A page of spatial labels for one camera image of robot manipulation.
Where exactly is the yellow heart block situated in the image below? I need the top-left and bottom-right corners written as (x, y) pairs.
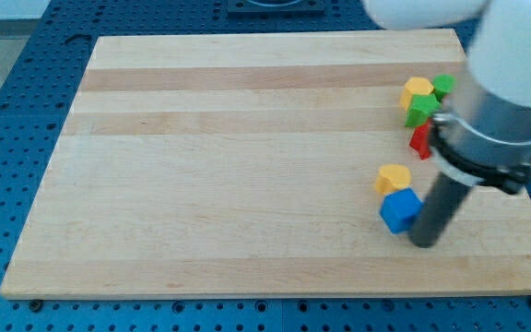
top-left (374, 164), bottom-right (412, 196)

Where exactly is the blue cube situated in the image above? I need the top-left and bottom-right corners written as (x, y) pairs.
top-left (379, 188), bottom-right (422, 234)

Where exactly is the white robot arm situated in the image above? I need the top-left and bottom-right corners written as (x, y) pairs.
top-left (362, 0), bottom-right (531, 248)

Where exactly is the green star block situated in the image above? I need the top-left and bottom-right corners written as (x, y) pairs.
top-left (405, 94), bottom-right (442, 128)

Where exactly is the light wooden board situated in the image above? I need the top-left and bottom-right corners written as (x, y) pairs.
top-left (0, 29), bottom-right (531, 300)

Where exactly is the green round block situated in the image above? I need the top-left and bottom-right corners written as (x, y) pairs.
top-left (432, 74), bottom-right (457, 101)

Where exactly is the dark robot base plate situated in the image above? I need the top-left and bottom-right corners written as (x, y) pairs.
top-left (227, 0), bottom-right (327, 18)

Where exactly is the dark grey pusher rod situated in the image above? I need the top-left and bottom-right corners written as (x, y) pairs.
top-left (408, 172), bottom-right (472, 248)

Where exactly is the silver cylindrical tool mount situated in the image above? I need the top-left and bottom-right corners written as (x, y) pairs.
top-left (429, 69), bottom-right (531, 195)

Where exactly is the yellow hexagon block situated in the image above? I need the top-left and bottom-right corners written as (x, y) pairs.
top-left (399, 77), bottom-right (434, 111)

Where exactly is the red block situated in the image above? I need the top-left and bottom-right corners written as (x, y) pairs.
top-left (409, 119), bottom-right (431, 160)

